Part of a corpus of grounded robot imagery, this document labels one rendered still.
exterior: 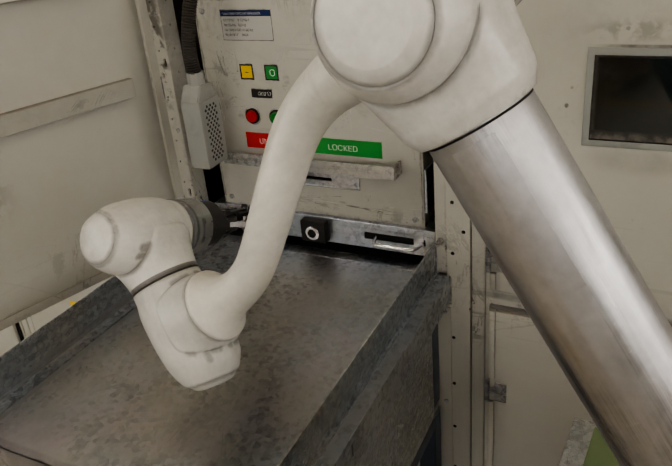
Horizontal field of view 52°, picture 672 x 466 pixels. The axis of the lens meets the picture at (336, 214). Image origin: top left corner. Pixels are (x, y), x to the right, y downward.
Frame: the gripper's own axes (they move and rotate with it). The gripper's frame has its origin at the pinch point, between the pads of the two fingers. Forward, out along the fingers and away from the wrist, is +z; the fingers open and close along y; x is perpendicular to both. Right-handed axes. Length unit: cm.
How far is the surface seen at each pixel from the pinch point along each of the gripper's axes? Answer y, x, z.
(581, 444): 60, -29, 0
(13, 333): -110, -54, 36
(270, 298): 0.1, -17.3, 5.0
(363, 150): 11.8, 12.6, 18.6
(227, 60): -18.1, 29.1, 12.7
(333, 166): 6.7, 9.0, 15.7
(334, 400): 27.8, -22.1, -22.2
